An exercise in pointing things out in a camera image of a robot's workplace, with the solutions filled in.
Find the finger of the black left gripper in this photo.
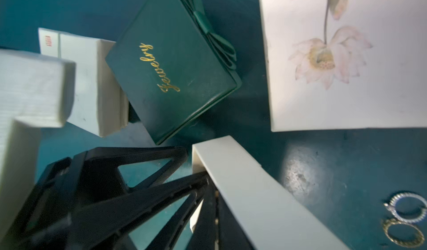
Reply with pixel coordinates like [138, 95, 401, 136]
[65, 172, 209, 250]
[1, 147, 188, 250]

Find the white lift-off lid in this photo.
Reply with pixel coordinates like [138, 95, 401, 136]
[38, 28, 130, 137]

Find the cream flower box base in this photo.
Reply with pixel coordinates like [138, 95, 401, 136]
[192, 135, 347, 250]

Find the green jewelry box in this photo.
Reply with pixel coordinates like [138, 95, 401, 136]
[106, 0, 241, 144]

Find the gold ring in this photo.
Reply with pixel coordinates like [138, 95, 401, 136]
[381, 218, 426, 249]

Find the silver ring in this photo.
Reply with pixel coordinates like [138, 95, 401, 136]
[383, 192, 427, 224]

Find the cream flower print box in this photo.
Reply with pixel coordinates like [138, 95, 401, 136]
[259, 0, 427, 132]

